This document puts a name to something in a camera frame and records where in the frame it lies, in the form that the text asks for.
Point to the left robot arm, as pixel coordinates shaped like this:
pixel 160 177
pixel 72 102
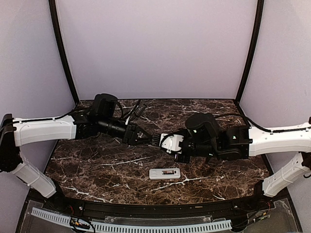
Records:
pixel 77 124

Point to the battery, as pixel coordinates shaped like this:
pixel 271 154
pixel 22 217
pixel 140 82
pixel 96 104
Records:
pixel 168 172

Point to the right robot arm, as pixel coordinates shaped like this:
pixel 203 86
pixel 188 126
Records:
pixel 203 137

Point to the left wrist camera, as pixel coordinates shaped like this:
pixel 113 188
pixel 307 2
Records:
pixel 136 112

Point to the black frame post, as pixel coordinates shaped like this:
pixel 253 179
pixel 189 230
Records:
pixel 251 51
pixel 61 50

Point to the left black frame post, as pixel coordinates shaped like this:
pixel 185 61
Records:
pixel 61 50

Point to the white remote control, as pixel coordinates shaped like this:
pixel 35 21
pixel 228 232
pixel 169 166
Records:
pixel 156 174

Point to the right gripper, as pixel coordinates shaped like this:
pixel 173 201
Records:
pixel 181 158

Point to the white slotted cable duct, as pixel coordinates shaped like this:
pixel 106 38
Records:
pixel 134 225

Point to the right black frame post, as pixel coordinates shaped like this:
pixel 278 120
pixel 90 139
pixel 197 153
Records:
pixel 251 51

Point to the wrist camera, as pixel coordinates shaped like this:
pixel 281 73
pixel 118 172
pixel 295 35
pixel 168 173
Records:
pixel 167 143
pixel 136 112

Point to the black front rail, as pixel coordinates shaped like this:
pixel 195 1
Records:
pixel 235 209

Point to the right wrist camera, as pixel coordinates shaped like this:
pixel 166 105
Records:
pixel 167 143

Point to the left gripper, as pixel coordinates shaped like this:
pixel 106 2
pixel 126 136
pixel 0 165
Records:
pixel 132 129

